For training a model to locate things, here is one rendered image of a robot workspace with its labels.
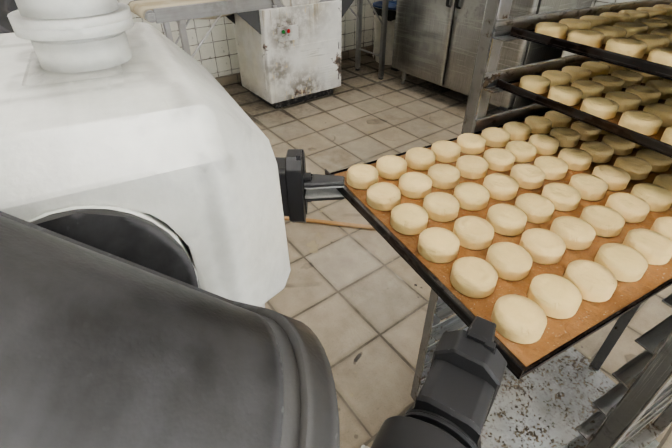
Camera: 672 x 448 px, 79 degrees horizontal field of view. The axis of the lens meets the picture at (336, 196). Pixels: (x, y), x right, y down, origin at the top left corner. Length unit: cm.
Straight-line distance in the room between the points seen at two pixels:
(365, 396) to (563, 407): 67
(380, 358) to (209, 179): 162
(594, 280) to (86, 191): 48
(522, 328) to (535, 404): 120
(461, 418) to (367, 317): 156
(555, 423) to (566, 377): 19
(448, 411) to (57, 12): 36
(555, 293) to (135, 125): 43
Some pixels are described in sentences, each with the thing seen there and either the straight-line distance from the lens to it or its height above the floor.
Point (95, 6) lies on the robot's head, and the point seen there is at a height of 144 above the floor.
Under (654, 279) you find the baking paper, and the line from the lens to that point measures 61.
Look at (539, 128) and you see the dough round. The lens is 87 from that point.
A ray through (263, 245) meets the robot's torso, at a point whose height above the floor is 132.
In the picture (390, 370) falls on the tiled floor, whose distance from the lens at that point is 176.
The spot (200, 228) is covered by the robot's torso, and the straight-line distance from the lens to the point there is 21.
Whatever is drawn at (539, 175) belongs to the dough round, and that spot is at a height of 115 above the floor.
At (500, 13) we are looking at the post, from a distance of 79.
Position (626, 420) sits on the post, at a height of 80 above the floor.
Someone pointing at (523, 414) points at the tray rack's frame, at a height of 15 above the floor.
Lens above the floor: 148
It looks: 35 degrees down
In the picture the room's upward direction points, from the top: straight up
